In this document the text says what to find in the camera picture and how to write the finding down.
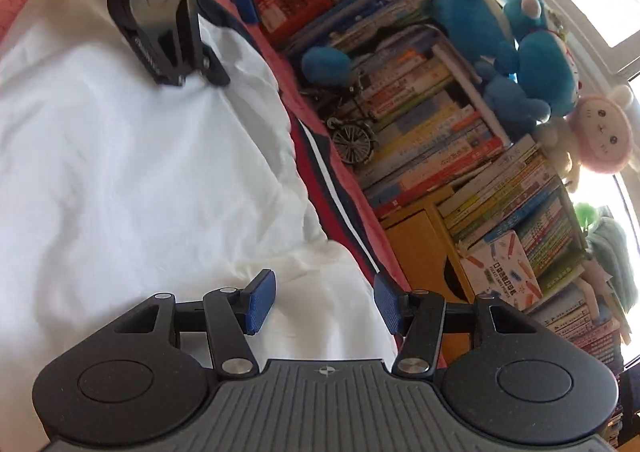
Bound navy white jacket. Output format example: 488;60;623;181
1;0;396;451

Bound wooden drawer organizer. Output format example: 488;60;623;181
382;186;477;378

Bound blue plush ball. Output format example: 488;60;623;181
300;46;352;86

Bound white printed cardboard box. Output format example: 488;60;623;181
461;230;542;310

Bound row of books right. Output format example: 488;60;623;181
438;137;623;364

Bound row of books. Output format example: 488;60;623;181
284;0;510;218
438;137;623;364

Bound miniature black bicycle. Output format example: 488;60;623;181
300;78;378;168

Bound row of books left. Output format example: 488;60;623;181
284;0;510;218

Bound green folded cloth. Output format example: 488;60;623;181
574;203;638;311

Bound pink white plush toy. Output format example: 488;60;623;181
533;85;634;193

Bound blue plush toy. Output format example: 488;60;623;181
433;0;579;138

